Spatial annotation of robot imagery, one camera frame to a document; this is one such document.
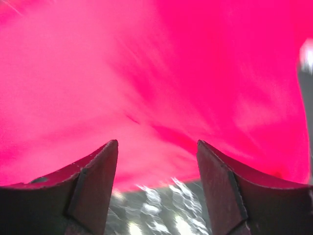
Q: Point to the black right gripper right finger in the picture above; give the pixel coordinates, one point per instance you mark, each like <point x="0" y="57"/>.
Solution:
<point x="244" y="201"/>

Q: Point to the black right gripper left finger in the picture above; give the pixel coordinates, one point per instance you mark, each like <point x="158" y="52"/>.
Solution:
<point x="73" y="200"/>

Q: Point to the pink t shirt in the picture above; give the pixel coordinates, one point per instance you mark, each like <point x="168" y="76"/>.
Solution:
<point x="157" y="76"/>

